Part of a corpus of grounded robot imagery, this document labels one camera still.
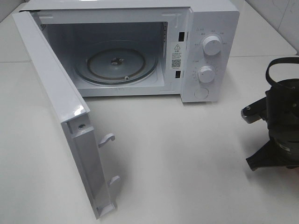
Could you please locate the white microwave door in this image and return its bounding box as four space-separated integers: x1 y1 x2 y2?
13 11 120 218

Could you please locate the white warning label sticker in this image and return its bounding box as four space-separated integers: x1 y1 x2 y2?
170 42 183 69

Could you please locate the glass microwave turntable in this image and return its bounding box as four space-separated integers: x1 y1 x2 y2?
75 40 158 85

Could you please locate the upper white power knob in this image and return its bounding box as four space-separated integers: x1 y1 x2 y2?
203 35 222 56

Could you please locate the round white door button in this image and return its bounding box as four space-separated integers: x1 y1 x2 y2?
194 87 209 99

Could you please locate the white timer knob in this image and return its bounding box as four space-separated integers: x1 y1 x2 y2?
198 66 215 83

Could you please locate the white microwave oven body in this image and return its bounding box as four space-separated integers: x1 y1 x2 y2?
19 0 239 103

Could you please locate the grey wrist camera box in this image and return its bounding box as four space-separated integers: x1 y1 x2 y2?
241 97 267 124

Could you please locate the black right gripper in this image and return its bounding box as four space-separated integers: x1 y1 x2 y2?
246 79 299 171

